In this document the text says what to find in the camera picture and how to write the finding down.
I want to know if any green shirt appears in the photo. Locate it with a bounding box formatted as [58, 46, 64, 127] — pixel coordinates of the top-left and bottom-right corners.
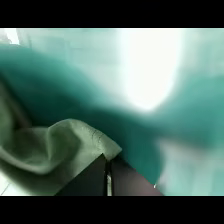
[0, 78, 123, 197]

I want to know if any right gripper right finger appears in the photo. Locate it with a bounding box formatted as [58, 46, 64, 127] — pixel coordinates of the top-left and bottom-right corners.
[110, 154, 165, 197]

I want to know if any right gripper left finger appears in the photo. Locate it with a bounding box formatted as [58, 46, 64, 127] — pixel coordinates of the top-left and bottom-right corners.
[54, 152, 109, 197]

